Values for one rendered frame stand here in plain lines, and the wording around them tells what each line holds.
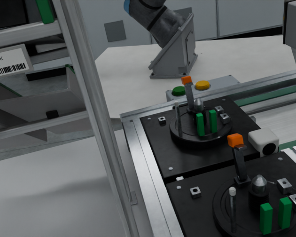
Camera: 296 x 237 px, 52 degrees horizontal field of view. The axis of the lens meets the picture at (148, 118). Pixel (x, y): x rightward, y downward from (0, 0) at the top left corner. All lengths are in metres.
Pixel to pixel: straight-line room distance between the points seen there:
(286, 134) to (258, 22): 3.31
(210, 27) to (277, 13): 0.80
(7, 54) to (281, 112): 0.69
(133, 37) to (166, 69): 2.55
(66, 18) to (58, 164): 0.61
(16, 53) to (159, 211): 0.36
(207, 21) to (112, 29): 1.12
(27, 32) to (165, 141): 0.42
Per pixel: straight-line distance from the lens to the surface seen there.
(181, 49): 1.17
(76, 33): 0.35
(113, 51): 1.66
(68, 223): 0.73
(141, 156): 0.68
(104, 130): 0.39
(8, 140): 0.72
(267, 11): 4.05
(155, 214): 0.55
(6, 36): 0.36
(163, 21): 1.22
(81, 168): 0.86
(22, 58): 0.36
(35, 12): 0.41
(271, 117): 0.85
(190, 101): 0.73
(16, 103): 0.54
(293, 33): 0.56
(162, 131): 0.72
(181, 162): 0.62
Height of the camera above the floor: 1.38
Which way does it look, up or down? 32 degrees down
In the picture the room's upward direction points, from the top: 11 degrees counter-clockwise
